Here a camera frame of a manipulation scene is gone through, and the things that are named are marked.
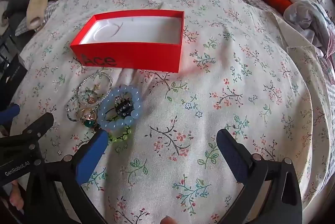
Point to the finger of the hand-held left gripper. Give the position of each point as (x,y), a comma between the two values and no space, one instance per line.
(11,111)
(42,124)

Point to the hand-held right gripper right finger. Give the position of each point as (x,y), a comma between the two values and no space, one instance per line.
(231,158)

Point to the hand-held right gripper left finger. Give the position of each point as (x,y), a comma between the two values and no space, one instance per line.
(90,153)

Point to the red cardboard box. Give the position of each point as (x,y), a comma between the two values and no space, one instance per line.
(130,56)

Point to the person's left hand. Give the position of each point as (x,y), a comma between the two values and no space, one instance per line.
(17,199)

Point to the black cardboard box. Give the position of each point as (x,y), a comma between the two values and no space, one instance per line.
(14,71)

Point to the floral bed sheet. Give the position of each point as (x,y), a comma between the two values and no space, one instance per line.
(222,69)

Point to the dark grey cushion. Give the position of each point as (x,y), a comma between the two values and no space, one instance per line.
(18,1)

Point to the grey crumpled cloth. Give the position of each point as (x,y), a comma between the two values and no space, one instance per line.
(303,17)

